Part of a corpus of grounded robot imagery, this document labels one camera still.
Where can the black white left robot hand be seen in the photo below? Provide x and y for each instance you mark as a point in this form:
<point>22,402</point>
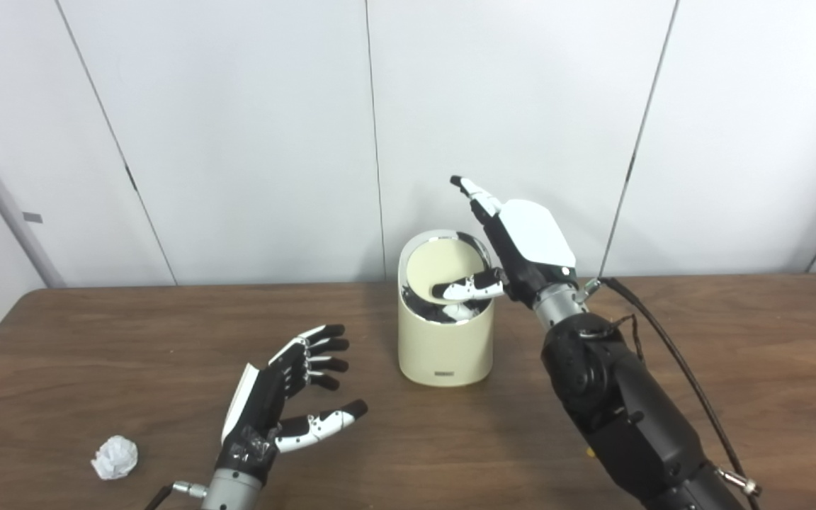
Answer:
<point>259,407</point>

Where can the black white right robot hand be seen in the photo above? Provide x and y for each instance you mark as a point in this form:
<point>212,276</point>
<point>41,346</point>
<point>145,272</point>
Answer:
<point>532,241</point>

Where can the round cream bin lid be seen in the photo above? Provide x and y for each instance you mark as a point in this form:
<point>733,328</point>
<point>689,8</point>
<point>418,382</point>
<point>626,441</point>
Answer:
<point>429,273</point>

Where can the white paper ball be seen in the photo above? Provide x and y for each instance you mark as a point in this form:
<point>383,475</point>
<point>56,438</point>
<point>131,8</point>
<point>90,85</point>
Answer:
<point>115,457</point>

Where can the black bin liner bag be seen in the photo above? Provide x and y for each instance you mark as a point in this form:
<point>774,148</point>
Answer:
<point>418,303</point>

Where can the cream-colored bin body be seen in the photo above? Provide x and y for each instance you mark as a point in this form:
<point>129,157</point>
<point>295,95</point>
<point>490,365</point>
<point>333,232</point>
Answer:
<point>443,347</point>

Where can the small gray wall tag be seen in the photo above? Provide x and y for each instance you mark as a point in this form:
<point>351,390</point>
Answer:
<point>32,217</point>

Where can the gray wall corner post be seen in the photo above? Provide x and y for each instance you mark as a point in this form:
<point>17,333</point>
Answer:
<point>15,205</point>

